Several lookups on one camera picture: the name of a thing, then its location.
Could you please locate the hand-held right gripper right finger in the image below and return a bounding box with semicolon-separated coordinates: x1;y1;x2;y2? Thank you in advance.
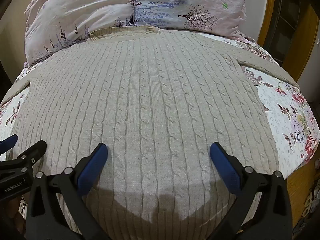
209;142;293;240

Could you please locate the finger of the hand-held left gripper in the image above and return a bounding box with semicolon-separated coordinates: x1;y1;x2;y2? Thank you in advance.
0;140;47;178
0;134;18;155

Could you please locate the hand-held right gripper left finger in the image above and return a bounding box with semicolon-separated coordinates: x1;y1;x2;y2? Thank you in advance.
25;142;110;240

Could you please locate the beige cable-knit sweater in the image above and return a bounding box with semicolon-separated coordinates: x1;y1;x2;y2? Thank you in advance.
0;26;300;235

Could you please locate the floral bed sheet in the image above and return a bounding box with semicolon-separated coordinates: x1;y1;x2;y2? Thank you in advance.
0;29;320;230

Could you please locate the pink floral pillow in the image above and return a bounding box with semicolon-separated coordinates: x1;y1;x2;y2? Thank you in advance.
24;0;137;67

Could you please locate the yellow wooden door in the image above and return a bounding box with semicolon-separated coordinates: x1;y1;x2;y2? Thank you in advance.
257;0;320;85

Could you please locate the blue floral tree-print pillow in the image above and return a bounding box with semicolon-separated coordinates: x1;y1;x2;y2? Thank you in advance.
130;0;257;43

